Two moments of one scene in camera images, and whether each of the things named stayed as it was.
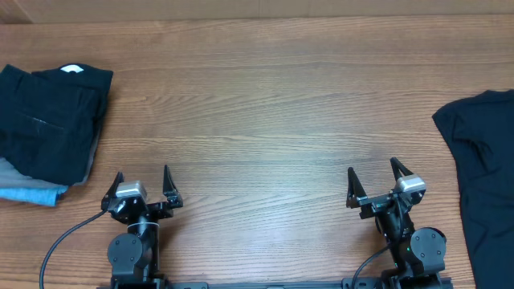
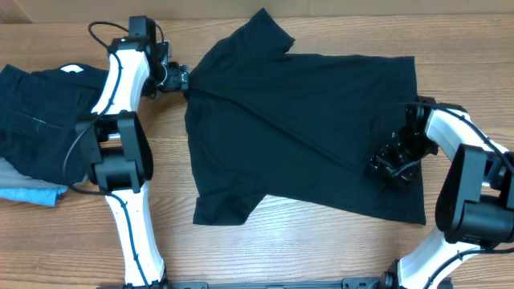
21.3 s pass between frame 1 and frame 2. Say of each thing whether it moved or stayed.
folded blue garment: stayed
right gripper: moved
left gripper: moved
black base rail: stayed
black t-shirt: moved
